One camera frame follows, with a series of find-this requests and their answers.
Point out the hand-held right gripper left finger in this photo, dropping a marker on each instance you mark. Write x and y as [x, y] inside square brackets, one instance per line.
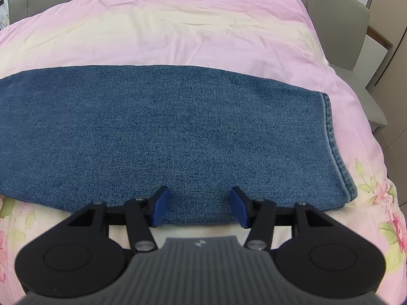
[160, 205]

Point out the white cabinet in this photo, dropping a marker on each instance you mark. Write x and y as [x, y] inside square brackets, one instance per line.
[378, 57]

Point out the pink floral duvet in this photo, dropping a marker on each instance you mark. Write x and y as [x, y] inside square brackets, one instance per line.
[190, 31]

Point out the blue denim pants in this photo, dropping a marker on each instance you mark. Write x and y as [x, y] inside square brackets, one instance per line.
[159, 127]

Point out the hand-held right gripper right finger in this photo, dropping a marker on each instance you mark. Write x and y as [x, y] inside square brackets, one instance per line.
[237, 205]

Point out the beige chair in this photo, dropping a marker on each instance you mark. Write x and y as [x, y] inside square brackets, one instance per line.
[343, 28]

